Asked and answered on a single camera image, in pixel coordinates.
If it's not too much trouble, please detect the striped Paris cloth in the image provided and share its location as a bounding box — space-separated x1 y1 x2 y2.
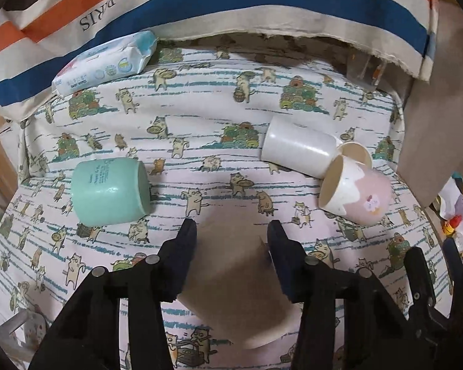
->
0 0 438 121

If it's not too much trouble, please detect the white cylindrical cup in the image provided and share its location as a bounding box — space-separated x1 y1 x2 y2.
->
261 116 340 179

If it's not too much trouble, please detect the baby wipes pack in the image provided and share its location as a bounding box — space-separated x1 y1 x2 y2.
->
52 30 158 97

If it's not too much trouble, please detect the beige square cup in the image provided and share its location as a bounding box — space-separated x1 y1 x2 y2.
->
178 220 301 349

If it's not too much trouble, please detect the pink and cream cup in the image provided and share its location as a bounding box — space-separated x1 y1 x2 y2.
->
318 141 392 226

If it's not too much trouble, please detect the wooden cabinet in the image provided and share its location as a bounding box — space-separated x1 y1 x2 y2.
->
397 0 463 207

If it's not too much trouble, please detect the cat print bed sheet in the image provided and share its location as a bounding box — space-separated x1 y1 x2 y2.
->
0 42 452 323

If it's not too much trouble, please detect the mint green cup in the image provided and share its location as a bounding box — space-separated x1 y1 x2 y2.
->
71 157 151 227

